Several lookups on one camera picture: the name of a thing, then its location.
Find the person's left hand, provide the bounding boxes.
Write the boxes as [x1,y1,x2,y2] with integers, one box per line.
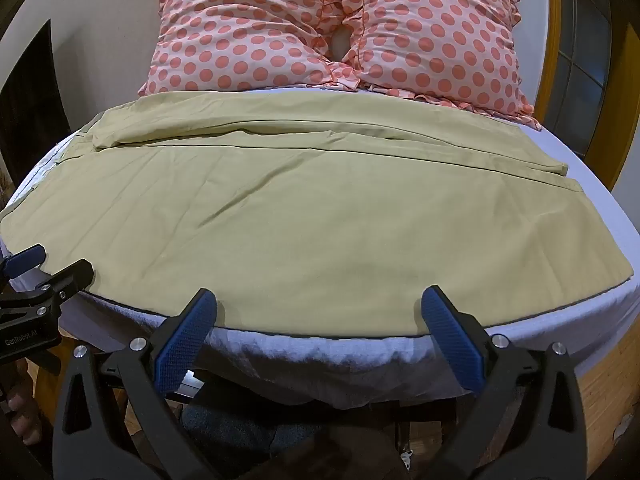
[0,360,45,447]

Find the wooden door with glass panes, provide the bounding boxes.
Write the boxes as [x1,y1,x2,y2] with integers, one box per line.
[457,0,640,192]

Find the dark cabinet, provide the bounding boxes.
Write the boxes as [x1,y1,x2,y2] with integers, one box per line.
[0,19,72,181]

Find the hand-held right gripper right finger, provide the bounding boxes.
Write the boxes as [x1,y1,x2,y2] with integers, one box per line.
[421,285,585,480]

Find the yellow-green bed sheet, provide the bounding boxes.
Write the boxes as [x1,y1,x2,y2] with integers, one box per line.
[0,91,637,337]

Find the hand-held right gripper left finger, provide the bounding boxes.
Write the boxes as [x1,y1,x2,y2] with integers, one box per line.
[52,287,218,480]

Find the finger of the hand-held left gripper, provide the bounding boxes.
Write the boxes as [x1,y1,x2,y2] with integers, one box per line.
[30,258,96,306]
[0,243,47,282]

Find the bed with lavender sheet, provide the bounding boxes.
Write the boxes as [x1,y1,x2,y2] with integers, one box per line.
[0,85,640,480]

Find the pink polka dot pillow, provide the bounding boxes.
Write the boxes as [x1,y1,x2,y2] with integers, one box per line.
[137,0,346,97]
[327,0,542,131]

